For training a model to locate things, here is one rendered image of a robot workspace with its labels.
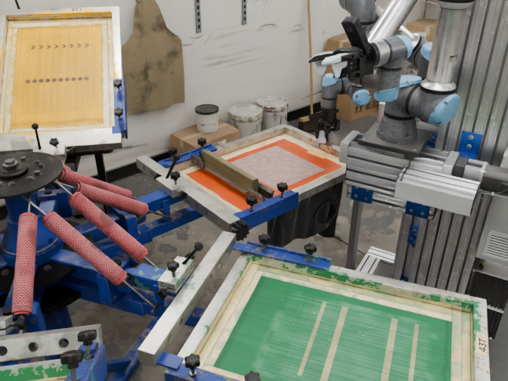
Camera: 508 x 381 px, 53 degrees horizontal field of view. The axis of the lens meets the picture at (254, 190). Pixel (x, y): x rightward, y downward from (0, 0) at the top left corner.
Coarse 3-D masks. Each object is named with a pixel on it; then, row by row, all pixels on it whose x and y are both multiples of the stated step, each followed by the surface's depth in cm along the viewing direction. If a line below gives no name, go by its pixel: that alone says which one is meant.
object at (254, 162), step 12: (276, 144) 258; (288, 144) 258; (240, 156) 246; (252, 156) 246; (264, 156) 246; (276, 156) 246; (288, 156) 246; (240, 168) 236; (252, 168) 236; (264, 168) 236; (204, 180) 226; (216, 180) 226
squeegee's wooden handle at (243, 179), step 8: (208, 152) 227; (208, 160) 227; (216, 160) 221; (224, 160) 220; (216, 168) 223; (224, 168) 218; (232, 168) 214; (224, 176) 221; (232, 176) 215; (240, 176) 210; (248, 176) 207; (240, 184) 213; (248, 184) 208; (256, 184) 207
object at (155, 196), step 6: (156, 192) 200; (162, 192) 200; (138, 198) 196; (144, 198) 196; (150, 198) 196; (156, 198) 196; (162, 198) 197; (168, 198) 199; (174, 198) 201; (180, 198) 203; (150, 204) 194; (156, 204) 196; (150, 210) 195; (156, 210) 197
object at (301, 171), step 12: (300, 156) 246; (312, 156) 247; (276, 168) 236; (288, 168) 236; (300, 168) 236; (312, 168) 236; (324, 168) 236; (336, 168) 236; (264, 180) 226; (276, 180) 226; (288, 180) 226; (300, 180) 226; (312, 180) 226; (216, 192) 217; (228, 192) 217; (240, 192) 217; (276, 192) 217; (240, 204) 209
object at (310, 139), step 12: (264, 132) 263; (276, 132) 266; (288, 132) 268; (300, 132) 263; (228, 144) 250; (240, 144) 253; (312, 144) 257; (324, 144) 250; (336, 156) 246; (168, 168) 228; (180, 168) 234; (324, 180) 219; (336, 180) 223; (204, 192) 210; (300, 192) 210; (312, 192) 215
